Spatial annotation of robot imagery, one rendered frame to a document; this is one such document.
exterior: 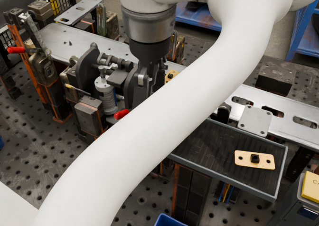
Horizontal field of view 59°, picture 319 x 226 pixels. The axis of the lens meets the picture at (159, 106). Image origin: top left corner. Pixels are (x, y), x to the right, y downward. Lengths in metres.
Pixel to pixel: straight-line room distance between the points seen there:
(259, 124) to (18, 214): 0.80
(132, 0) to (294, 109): 0.74
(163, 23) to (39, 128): 1.01
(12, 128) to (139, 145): 1.19
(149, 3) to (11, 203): 0.82
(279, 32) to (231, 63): 3.12
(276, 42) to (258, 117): 2.45
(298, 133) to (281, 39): 2.39
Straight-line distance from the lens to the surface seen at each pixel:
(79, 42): 1.27
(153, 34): 0.46
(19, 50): 1.07
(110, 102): 0.93
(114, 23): 1.35
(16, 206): 1.07
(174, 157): 0.63
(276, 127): 0.96
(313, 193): 0.66
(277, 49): 3.13
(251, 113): 0.81
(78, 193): 0.25
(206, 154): 0.64
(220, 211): 1.09
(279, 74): 1.10
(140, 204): 1.08
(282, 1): 0.38
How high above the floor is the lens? 1.69
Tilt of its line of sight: 47 degrees down
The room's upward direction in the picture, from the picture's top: straight up
